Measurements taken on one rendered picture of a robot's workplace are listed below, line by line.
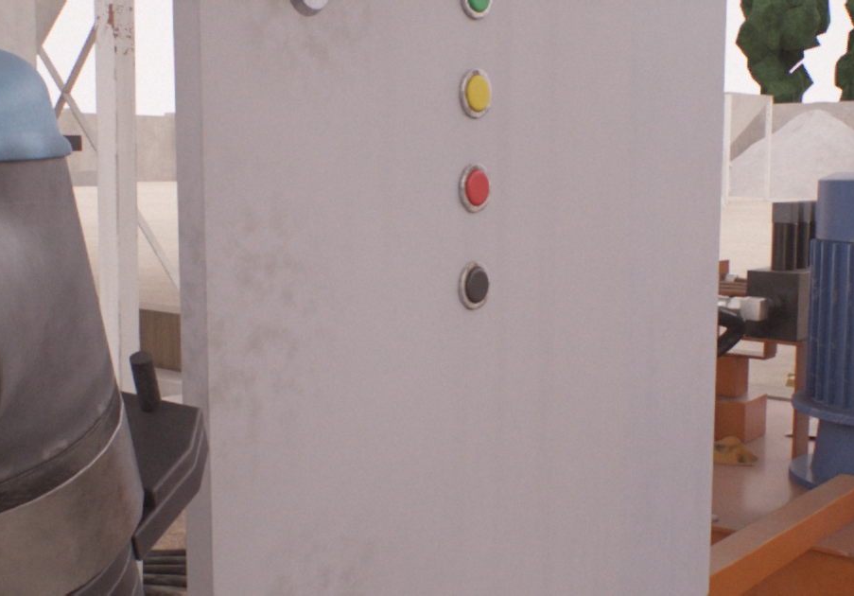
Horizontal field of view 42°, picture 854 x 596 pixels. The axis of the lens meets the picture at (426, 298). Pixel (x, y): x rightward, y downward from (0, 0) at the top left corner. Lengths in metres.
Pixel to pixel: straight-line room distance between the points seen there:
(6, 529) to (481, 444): 0.42
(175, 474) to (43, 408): 0.11
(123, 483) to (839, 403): 1.31
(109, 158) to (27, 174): 2.07
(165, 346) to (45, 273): 4.79
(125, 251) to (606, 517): 1.67
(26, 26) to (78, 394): 3.59
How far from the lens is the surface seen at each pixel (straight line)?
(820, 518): 1.41
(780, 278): 1.72
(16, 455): 0.35
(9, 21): 3.90
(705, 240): 1.02
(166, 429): 0.46
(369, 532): 0.65
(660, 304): 0.95
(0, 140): 0.31
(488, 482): 0.74
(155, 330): 5.16
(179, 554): 3.14
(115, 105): 2.37
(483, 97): 0.70
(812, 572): 1.42
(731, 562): 1.20
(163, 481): 0.43
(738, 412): 1.83
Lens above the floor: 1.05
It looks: 7 degrees down
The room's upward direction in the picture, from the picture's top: straight up
